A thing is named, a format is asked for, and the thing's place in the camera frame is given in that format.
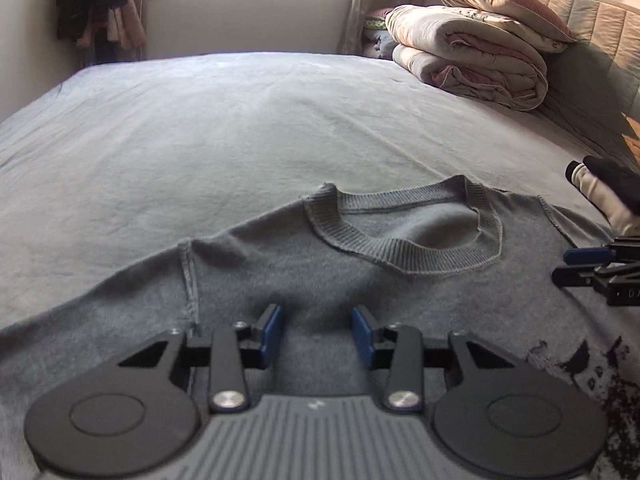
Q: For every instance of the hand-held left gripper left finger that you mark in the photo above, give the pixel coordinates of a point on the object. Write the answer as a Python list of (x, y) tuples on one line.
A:
[(272, 332)]

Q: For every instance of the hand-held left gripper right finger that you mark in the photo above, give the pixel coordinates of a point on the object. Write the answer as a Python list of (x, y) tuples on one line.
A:
[(362, 334)]

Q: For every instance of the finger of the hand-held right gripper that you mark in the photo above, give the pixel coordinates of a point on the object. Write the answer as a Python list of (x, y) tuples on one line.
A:
[(575, 277), (585, 255)]

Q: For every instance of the grey knit sweater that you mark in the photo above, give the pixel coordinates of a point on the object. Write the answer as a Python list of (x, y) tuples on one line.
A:
[(300, 270)]

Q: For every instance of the hanging dark clothes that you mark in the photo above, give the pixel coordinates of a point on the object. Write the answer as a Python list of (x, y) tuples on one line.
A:
[(90, 0)]

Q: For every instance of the folded cream garment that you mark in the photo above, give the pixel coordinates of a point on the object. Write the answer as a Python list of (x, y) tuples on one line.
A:
[(605, 200)]

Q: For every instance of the folded black garment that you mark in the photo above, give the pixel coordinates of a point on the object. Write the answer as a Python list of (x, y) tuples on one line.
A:
[(617, 180)]

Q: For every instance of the grey quilted headboard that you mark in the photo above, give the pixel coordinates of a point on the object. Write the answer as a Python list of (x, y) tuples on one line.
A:
[(595, 60)]

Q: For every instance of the folded pink grey quilt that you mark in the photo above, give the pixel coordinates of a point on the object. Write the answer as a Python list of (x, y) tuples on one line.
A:
[(475, 60)]

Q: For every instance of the pink grey pillow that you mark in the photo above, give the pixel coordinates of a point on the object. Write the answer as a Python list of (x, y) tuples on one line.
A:
[(490, 0)]

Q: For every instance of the dark bundled bedding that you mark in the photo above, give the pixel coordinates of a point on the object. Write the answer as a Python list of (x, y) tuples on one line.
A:
[(380, 35)]

